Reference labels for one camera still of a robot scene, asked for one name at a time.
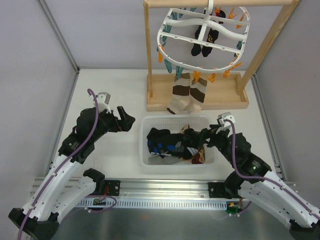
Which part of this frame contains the beige brown patterned sock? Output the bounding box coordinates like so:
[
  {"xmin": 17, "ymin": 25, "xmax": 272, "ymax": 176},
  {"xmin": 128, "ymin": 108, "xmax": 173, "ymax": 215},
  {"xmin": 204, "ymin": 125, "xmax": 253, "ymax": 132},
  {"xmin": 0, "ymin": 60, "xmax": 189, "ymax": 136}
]
[{"xmin": 187, "ymin": 78, "xmax": 208, "ymax": 113}]

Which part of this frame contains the white plastic sock hanger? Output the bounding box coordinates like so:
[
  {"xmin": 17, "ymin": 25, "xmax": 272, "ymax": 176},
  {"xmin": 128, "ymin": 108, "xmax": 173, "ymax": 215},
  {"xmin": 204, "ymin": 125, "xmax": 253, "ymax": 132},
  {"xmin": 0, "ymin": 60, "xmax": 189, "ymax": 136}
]
[{"xmin": 157, "ymin": 0, "xmax": 251, "ymax": 74}]

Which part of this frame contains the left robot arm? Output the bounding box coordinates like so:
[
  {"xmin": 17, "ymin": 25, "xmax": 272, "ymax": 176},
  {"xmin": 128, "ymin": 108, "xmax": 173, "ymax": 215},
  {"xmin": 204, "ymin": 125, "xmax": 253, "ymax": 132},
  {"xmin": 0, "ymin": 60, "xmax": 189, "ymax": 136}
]
[{"xmin": 8, "ymin": 106, "xmax": 136, "ymax": 240}]

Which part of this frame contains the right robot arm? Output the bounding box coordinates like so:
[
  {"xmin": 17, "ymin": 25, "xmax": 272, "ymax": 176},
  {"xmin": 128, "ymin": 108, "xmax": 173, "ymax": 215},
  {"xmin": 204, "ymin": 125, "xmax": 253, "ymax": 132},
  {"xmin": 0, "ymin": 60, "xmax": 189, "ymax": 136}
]
[{"xmin": 198, "ymin": 125, "xmax": 320, "ymax": 240}]

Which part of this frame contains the wooden hanger stand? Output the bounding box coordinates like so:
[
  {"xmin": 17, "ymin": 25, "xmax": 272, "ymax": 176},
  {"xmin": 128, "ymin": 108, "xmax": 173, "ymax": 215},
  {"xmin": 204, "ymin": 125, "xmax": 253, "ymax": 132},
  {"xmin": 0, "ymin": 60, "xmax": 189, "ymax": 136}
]
[{"xmin": 143, "ymin": 0, "xmax": 298, "ymax": 111}]

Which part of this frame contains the black sock with label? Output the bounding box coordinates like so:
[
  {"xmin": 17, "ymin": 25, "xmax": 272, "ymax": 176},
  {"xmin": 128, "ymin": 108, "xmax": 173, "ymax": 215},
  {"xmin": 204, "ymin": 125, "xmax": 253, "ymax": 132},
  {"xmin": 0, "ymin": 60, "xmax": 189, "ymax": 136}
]
[{"xmin": 174, "ymin": 124, "xmax": 205, "ymax": 165}]

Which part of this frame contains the white plastic laundry basket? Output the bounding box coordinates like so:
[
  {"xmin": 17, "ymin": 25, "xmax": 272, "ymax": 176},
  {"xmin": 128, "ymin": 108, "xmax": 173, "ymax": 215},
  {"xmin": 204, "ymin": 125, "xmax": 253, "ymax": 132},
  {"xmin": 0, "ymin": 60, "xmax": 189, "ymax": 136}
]
[{"xmin": 139, "ymin": 115, "xmax": 216, "ymax": 175}]

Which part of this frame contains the black blue patterned sock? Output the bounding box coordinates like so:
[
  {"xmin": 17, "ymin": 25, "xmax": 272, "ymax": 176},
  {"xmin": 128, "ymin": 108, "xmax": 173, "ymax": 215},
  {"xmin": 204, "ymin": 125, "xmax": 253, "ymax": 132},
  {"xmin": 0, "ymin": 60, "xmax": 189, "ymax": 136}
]
[{"xmin": 146, "ymin": 127, "xmax": 181, "ymax": 158}]

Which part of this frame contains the orange clothespin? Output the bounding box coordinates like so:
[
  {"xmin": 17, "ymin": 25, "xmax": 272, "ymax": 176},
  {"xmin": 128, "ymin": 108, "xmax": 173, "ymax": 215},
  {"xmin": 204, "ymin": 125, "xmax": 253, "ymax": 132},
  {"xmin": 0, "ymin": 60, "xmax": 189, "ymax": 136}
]
[
  {"xmin": 191, "ymin": 70, "xmax": 201, "ymax": 84},
  {"xmin": 228, "ymin": 7, "xmax": 238, "ymax": 20}
]

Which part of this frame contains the teal clothespin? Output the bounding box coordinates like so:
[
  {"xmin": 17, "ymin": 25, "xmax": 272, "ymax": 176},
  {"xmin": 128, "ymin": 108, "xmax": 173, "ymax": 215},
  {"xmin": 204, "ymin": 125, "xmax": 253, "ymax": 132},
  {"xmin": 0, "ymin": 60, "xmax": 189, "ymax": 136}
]
[
  {"xmin": 175, "ymin": 65, "xmax": 184, "ymax": 80},
  {"xmin": 159, "ymin": 35, "xmax": 167, "ymax": 47}
]

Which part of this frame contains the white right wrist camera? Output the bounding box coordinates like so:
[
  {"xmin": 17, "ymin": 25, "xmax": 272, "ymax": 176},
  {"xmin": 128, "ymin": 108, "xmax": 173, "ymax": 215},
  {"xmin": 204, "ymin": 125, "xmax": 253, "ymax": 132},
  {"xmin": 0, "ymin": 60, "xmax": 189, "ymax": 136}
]
[{"xmin": 216, "ymin": 112, "xmax": 236, "ymax": 133}]

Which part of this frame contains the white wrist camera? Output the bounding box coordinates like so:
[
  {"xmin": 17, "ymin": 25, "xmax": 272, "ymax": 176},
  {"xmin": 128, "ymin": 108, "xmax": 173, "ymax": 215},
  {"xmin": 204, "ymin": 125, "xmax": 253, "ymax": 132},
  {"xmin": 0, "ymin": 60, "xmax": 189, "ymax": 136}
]
[
  {"xmin": 216, "ymin": 112, "xmax": 236, "ymax": 133},
  {"xmin": 96, "ymin": 92, "xmax": 112, "ymax": 113}
]

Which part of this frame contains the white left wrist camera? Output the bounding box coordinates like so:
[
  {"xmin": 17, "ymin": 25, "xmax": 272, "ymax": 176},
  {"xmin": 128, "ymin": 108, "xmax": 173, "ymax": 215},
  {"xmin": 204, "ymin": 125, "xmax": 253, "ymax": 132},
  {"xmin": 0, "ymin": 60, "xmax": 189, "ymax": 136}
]
[{"xmin": 96, "ymin": 92, "xmax": 112, "ymax": 113}]

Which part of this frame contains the aluminium mounting rail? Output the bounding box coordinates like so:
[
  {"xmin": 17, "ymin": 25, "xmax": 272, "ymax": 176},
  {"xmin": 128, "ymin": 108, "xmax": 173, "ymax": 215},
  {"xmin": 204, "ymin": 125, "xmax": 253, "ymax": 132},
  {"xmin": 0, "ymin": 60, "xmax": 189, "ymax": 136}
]
[{"xmin": 29, "ymin": 176, "xmax": 296, "ymax": 201}]

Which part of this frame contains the white slotted cable duct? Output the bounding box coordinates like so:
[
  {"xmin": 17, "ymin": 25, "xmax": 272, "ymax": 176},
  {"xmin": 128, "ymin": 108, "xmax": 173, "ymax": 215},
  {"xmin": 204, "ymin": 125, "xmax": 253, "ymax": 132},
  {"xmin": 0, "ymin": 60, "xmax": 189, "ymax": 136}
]
[{"xmin": 76, "ymin": 198, "xmax": 228, "ymax": 211}]

